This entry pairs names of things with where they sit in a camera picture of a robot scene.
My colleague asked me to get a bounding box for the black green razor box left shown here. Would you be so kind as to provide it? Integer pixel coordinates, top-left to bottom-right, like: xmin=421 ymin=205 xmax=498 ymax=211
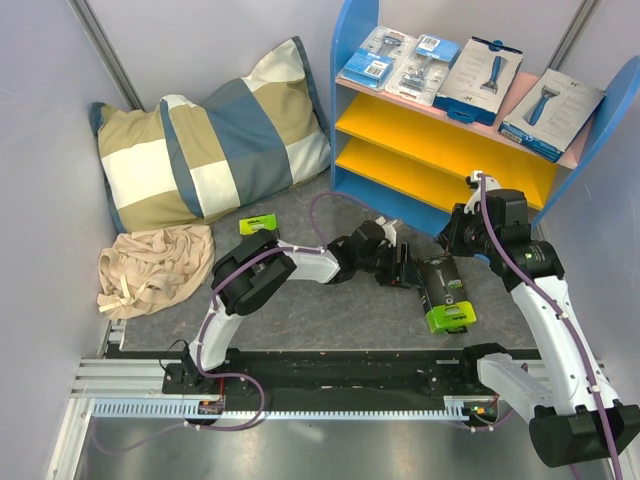
xmin=238 ymin=214 xmax=280 ymax=242

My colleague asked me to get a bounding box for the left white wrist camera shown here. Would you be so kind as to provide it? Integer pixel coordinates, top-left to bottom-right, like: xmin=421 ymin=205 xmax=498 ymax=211
xmin=375 ymin=216 xmax=403 ymax=247

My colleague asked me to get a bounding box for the Harry's razor pack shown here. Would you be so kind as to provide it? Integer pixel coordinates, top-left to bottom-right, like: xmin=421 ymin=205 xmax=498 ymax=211
xmin=498 ymin=69 xmax=606 ymax=163
xmin=432 ymin=36 xmax=523 ymax=126

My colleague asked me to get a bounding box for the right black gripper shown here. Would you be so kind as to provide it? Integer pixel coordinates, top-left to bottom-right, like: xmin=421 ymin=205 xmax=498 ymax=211
xmin=433 ymin=202 xmax=499 ymax=257

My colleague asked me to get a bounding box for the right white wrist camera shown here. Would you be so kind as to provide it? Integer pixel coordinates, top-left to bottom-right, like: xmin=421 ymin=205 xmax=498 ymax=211
xmin=464 ymin=170 xmax=501 ymax=214

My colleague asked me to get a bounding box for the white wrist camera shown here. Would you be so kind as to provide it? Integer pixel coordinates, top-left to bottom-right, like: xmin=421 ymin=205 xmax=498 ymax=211
xmin=375 ymin=216 xmax=403 ymax=247
xmin=464 ymin=170 xmax=501 ymax=214

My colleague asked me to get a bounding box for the black green razor box right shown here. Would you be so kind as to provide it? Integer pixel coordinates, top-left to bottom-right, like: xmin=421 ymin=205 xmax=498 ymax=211
xmin=416 ymin=255 xmax=476 ymax=335

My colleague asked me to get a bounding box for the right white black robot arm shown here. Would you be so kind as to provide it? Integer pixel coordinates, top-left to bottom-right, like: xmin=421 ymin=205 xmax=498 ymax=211
xmin=438 ymin=181 xmax=639 ymax=479

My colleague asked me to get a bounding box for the grey slotted cable duct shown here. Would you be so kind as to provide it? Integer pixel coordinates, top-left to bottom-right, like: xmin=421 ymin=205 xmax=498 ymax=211
xmin=93 ymin=398 xmax=497 ymax=421

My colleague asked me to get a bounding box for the checked blue beige pillow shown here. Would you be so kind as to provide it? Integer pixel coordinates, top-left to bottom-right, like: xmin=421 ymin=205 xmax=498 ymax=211
xmin=89 ymin=37 xmax=331 ymax=233

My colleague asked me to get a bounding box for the aluminium frame rail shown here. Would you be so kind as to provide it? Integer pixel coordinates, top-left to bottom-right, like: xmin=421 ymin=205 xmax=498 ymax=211
xmin=47 ymin=319 xmax=171 ymax=480

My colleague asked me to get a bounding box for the blue Gillette razor blister pack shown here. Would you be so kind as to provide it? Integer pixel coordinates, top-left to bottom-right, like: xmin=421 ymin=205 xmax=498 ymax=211
xmin=338 ymin=26 xmax=417 ymax=91

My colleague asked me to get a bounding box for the purple cable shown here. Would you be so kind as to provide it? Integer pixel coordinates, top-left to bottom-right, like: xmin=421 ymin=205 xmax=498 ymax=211
xmin=442 ymin=172 xmax=626 ymax=480
xmin=92 ymin=191 xmax=366 ymax=455

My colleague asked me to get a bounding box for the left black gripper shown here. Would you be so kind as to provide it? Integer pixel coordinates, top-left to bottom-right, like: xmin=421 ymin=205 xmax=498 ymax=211
xmin=356 ymin=243 xmax=425 ymax=290

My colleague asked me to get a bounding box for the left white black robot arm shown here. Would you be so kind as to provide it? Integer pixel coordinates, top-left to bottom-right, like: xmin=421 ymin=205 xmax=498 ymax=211
xmin=165 ymin=218 xmax=424 ymax=393

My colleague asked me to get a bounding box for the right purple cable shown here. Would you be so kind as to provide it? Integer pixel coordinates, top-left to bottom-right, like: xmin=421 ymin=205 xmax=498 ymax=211
xmin=442 ymin=172 xmax=626 ymax=480

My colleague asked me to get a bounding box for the black green razor box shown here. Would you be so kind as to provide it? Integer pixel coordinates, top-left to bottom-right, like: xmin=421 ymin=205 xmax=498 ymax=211
xmin=416 ymin=255 xmax=476 ymax=335
xmin=238 ymin=214 xmax=280 ymax=242

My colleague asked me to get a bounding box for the colourful wooden shelf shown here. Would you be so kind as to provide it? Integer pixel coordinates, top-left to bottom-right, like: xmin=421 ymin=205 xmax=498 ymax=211
xmin=330 ymin=1 xmax=639 ymax=235

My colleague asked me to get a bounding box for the beige crumpled cloth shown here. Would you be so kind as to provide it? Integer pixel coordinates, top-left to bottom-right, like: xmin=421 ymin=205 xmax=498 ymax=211
xmin=97 ymin=225 xmax=215 ymax=321

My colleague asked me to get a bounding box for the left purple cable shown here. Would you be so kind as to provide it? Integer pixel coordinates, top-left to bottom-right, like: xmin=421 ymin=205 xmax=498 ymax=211
xmin=92 ymin=191 xmax=366 ymax=455

